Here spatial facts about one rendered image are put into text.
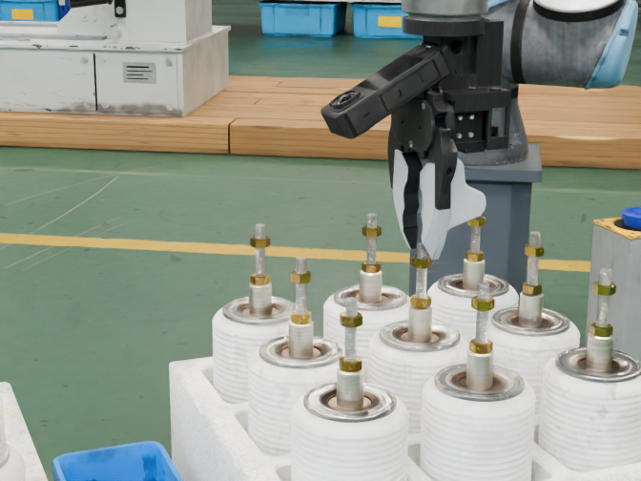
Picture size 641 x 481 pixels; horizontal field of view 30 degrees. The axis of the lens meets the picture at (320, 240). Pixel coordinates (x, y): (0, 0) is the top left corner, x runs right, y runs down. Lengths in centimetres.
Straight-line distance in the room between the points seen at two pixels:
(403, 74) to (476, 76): 8
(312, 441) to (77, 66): 241
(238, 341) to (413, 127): 27
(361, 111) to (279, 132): 208
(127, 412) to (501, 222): 56
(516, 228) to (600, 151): 143
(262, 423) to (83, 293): 102
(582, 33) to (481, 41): 51
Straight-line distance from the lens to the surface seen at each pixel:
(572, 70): 159
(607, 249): 130
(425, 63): 103
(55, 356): 179
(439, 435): 101
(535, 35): 159
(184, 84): 322
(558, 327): 116
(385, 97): 102
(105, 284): 210
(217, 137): 313
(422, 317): 111
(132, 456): 123
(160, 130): 316
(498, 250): 165
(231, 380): 117
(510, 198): 163
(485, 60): 107
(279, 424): 106
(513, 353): 114
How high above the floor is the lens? 65
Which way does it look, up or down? 16 degrees down
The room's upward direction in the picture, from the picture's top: straight up
